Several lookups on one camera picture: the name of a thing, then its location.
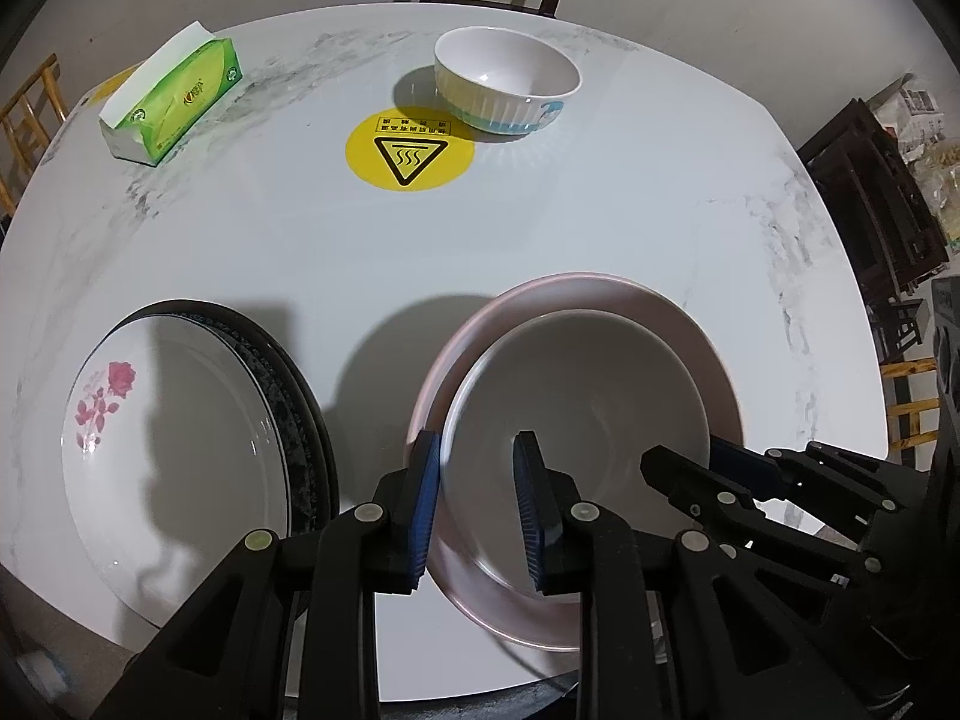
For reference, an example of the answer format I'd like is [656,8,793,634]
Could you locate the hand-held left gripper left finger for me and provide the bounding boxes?
[90,429,443,720]

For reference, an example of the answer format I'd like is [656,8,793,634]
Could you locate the dark carved wooden chair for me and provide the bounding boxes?
[796,97,953,301]

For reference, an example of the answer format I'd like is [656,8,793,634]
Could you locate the light wooden chair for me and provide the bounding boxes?
[0,52,68,218]

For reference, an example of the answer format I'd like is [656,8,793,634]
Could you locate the pink plate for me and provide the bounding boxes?
[405,272,743,653]

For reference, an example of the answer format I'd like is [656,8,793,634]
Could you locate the white ribbed bowl blue print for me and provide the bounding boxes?
[433,26,582,134]

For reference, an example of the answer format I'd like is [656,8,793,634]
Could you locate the white rose plate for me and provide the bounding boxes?
[61,313,292,627]

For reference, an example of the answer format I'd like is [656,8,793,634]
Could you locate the dark wooden stool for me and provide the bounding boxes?
[866,298,929,368]

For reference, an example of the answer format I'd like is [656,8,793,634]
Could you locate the yellow warning sticker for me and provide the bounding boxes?
[345,103,476,194]

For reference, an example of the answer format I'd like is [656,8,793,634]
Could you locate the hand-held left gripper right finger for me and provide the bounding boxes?
[512,429,848,720]

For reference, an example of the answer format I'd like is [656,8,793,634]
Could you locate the plain white bowl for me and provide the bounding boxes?
[439,309,712,601]

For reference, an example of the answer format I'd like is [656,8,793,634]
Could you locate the black patterned plate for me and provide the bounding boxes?
[161,298,340,533]

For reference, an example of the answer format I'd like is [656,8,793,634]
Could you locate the pile of plastic bags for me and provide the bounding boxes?
[874,75,960,252]

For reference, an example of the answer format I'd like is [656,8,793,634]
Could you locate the green tissue pack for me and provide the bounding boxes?
[99,20,245,166]

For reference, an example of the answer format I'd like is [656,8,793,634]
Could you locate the orange wooden chair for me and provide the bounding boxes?
[881,360,942,458]

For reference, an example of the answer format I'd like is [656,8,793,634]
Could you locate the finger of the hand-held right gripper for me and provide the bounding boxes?
[707,435,932,535]
[640,444,884,595]

